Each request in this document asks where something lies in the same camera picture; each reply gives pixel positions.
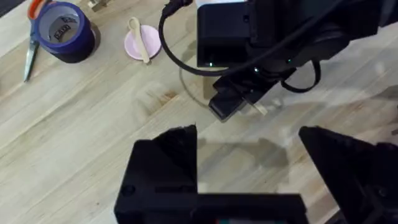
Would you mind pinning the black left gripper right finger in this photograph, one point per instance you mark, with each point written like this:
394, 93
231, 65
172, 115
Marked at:
351, 165

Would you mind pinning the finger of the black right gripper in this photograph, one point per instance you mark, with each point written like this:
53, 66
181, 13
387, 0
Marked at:
228, 105

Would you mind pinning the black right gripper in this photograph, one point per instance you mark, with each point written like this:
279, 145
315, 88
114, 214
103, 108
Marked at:
298, 31

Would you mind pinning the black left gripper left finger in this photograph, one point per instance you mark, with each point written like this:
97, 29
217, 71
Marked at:
161, 168

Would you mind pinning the pink plate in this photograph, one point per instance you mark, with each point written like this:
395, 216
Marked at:
146, 42

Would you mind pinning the wooden spoon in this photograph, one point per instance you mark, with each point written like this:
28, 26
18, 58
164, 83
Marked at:
139, 35

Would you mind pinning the small wooden block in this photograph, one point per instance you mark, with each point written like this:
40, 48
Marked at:
97, 4

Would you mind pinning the blue tape roll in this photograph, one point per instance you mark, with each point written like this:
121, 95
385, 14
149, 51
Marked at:
63, 31

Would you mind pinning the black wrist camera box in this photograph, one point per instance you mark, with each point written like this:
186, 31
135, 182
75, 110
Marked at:
222, 34

